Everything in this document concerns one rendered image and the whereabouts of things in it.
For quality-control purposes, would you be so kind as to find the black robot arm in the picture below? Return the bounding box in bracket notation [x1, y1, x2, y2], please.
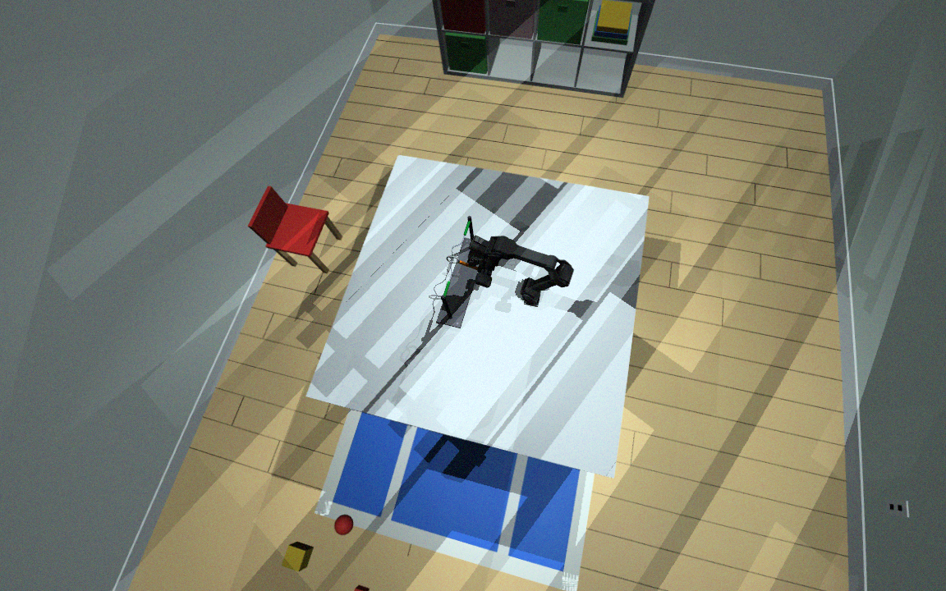
[467, 235, 575, 307]

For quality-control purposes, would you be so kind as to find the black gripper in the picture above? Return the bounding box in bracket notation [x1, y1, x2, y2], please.
[475, 256, 499, 288]

